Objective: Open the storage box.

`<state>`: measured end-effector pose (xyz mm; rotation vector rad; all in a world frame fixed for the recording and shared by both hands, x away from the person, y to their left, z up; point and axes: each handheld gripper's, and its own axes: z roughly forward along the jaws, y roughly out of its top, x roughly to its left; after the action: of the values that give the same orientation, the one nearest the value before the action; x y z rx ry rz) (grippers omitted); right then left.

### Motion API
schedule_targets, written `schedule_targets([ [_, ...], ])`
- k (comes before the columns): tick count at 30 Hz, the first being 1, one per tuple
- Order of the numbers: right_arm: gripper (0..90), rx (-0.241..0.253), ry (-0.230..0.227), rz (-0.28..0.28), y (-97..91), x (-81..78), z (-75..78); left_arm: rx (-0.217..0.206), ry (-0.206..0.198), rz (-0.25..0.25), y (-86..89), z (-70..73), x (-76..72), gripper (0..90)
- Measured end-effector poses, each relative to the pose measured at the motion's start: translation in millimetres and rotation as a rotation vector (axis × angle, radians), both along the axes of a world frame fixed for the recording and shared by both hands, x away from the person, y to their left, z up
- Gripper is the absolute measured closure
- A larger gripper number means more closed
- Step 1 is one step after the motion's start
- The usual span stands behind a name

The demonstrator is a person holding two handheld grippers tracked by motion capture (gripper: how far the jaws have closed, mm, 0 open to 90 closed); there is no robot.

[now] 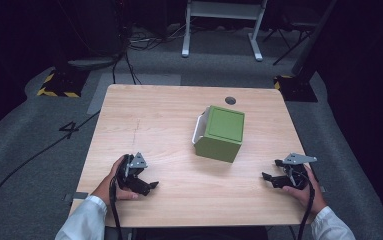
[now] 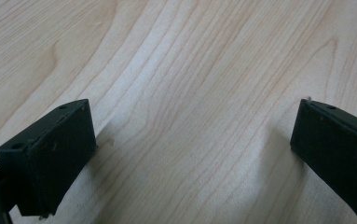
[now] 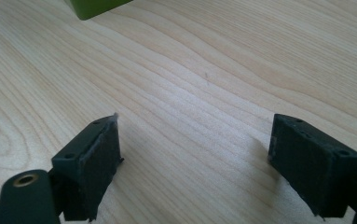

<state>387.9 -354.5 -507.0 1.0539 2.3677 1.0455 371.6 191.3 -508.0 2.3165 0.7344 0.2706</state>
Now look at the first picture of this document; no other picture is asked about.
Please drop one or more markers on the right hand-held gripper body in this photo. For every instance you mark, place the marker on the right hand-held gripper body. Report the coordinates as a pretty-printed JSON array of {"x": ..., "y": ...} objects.
[{"x": 297, "y": 170}]

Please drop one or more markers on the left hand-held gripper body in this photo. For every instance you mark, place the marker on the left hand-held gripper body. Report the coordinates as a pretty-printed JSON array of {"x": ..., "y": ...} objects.
[{"x": 133, "y": 166}]

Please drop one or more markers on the person's right hand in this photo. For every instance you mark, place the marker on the person's right hand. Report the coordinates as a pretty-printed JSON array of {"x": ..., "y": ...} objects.
[{"x": 314, "y": 196}]

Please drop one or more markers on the person's left hand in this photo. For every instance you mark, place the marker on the person's left hand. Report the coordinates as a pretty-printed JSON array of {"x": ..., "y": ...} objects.
[{"x": 107, "y": 186}]

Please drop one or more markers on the black yellow striped stand base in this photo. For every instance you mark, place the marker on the black yellow striped stand base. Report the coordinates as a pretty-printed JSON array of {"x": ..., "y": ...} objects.
[
  {"x": 64, "y": 85},
  {"x": 297, "y": 90}
]

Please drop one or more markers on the grey flat stand foot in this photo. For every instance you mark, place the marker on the grey flat stand foot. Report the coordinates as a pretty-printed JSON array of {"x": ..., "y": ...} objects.
[{"x": 92, "y": 62}]

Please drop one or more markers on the black tripod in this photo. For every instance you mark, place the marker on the black tripod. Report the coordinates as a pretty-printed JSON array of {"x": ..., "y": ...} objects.
[{"x": 292, "y": 36}]

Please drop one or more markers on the grey slanted metal post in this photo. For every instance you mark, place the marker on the grey slanted metal post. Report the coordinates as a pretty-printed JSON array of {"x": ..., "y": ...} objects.
[{"x": 312, "y": 40}]

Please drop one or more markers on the white metal desk frame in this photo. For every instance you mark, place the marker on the white metal desk frame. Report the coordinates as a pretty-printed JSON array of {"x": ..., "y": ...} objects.
[{"x": 224, "y": 9}]

